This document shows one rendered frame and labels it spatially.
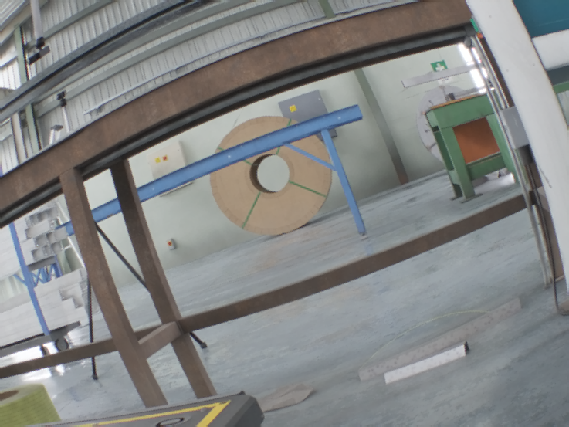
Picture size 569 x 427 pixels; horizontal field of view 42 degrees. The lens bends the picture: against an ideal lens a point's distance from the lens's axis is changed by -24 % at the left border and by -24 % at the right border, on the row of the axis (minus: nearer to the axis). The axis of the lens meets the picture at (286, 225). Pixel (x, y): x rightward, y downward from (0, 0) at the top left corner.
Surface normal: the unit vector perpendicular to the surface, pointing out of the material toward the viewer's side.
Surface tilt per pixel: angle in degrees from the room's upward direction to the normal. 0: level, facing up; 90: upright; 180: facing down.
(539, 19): 90
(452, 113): 90
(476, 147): 90
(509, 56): 90
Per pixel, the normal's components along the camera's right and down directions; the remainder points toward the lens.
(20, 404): 0.67, -0.22
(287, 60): -0.18, 0.10
